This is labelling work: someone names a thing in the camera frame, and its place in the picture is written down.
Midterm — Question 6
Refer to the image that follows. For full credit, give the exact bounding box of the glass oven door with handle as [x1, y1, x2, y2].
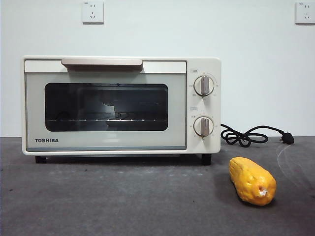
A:
[24, 58, 187, 150]

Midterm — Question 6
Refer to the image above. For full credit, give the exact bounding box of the cream oven timer knob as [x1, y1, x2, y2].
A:
[193, 116, 215, 137]

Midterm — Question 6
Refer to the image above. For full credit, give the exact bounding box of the cream oven temperature knob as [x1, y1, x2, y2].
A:
[193, 75, 215, 97]

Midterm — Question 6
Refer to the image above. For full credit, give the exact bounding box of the cream Toshiba toaster oven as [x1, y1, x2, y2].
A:
[21, 55, 221, 165]

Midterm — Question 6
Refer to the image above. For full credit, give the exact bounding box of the metal wire oven rack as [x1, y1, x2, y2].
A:
[46, 112, 166, 123]

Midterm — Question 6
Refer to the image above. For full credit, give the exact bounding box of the white wall socket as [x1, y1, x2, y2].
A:
[82, 0, 104, 25]
[295, 1, 315, 25]

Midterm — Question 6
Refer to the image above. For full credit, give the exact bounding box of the black power cord with plug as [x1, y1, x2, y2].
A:
[220, 123, 295, 146]

